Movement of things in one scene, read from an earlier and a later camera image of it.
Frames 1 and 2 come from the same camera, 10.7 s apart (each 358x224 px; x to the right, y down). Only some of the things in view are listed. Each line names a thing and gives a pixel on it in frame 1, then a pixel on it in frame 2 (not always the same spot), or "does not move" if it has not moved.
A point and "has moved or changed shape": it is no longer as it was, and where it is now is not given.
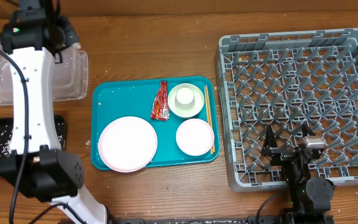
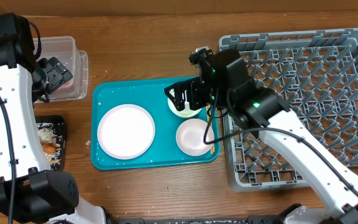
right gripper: [282, 154] to [196, 88]
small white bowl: [195, 137] does not move
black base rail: [255, 219] does not move
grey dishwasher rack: [327, 79] does not move
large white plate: [127, 144] has moved or changed shape
